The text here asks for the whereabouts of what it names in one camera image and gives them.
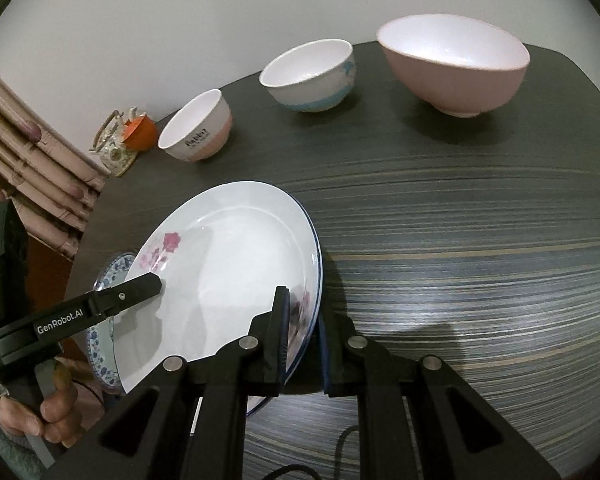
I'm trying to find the floral teapot ornament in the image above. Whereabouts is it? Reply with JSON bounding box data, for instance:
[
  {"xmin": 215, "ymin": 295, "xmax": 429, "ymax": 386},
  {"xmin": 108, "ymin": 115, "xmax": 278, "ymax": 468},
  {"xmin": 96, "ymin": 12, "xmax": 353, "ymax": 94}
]
[{"xmin": 90, "ymin": 106, "xmax": 140, "ymax": 177}]

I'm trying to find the small white printed bowl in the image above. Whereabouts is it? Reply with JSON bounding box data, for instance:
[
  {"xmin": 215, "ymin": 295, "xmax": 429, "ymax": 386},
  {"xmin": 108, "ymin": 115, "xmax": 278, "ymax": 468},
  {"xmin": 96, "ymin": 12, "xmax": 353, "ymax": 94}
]
[{"xmin": 158, "ymin": 88, "xmax": 232, "ymax": 163}]

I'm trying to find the beige patterned curtain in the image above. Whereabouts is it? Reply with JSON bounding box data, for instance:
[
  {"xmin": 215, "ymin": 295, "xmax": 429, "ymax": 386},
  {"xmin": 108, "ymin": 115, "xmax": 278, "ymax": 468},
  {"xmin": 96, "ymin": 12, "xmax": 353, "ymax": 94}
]
[{"xmin": 0, "ymin": 57, "xmax": 106, "ymax": 261}]

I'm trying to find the large blue floral plate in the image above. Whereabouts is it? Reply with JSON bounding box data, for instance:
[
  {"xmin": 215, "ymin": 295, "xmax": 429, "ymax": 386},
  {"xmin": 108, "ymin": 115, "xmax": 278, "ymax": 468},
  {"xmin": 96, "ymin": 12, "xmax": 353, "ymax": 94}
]
[{"xmin": 86, "ymin": 252, "xmax": 136, "ymax": 393}]

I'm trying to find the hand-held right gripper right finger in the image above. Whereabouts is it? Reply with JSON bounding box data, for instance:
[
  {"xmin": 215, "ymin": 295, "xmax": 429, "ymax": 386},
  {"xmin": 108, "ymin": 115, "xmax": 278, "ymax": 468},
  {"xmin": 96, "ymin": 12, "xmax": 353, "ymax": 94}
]
[{"xmin": 317, "ymin": 312, "xmax": 563, "ymax": 480}]

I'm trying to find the large pink bowl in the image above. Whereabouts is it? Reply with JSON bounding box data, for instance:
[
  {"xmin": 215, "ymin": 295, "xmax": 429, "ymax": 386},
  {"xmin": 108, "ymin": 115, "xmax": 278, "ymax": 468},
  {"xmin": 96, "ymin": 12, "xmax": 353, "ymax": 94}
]
[{"xmin": 376, "ymin": 14, "xmax": 531, "ymax": 119}]

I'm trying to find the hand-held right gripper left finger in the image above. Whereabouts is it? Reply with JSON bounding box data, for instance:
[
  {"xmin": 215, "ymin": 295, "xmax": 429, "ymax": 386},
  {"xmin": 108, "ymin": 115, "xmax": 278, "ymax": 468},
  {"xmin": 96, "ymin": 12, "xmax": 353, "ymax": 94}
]
[{"xmin": 40, "ymin": 286, "xmax": 288, "ymax": 480}]

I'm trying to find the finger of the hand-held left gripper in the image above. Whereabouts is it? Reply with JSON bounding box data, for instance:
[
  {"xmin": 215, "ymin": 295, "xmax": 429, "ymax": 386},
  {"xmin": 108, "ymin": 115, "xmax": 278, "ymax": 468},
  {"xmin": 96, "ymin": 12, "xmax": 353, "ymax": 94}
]
[{"xmin": 85, "ymin": 272, "xmax": 163, "ymax": 321}]

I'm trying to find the white bowl with blue pattern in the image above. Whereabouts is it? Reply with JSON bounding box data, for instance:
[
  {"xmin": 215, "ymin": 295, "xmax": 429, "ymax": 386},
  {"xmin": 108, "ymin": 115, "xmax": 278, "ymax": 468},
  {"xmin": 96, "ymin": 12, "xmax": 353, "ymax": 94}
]
[{"xmin": 258, "ymin": 38, "xmax": 356, "ymax": 113}]

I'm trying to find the orange cup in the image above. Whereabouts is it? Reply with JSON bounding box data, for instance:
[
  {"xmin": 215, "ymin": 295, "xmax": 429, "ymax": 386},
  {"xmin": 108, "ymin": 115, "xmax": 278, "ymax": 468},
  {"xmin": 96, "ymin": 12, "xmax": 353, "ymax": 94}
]
[{"xmin": 122, "ymin": 115, "xmax": 159, "ymax": 152}]

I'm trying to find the black cable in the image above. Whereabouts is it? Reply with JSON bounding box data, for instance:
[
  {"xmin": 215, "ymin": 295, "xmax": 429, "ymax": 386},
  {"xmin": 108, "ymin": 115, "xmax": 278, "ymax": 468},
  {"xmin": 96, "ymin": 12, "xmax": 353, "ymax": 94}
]
[{"xmin": 257, "ymin": 424, "xmax": 362, "ymax": 480}]

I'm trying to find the person's left hand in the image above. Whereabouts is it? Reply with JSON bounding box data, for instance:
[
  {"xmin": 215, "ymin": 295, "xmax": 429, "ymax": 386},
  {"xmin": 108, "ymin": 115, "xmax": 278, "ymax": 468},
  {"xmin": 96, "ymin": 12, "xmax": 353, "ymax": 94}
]
[{"xmin": 0, "ymin": 357, "xmax": 88, "ymax": 448}]

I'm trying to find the white plate with pink flowers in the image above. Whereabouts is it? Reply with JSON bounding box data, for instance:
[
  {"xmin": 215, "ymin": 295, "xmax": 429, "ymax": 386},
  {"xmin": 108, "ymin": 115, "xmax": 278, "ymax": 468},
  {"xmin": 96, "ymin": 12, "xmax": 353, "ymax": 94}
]
[{"xmin": 112, "ymin": 181, "xmax": 323, "ymax": 416}]

